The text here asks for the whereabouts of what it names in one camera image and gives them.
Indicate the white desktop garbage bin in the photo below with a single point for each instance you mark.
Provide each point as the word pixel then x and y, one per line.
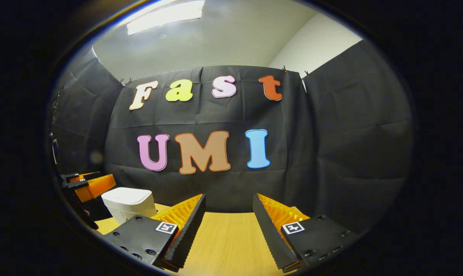
pixel 127 201

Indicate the wooden desktop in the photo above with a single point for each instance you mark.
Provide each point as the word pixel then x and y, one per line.
pixel 227 241

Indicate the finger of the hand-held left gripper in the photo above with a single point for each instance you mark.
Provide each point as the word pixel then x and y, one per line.
pixel 97 188
pixel 76 177

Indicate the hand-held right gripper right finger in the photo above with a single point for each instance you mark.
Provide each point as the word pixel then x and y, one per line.
pixel 267 235

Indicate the ceiling light panel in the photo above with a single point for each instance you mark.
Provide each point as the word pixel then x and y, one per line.
pixel 166 15

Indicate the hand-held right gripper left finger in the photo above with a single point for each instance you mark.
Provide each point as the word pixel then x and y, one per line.
pixel 191 230

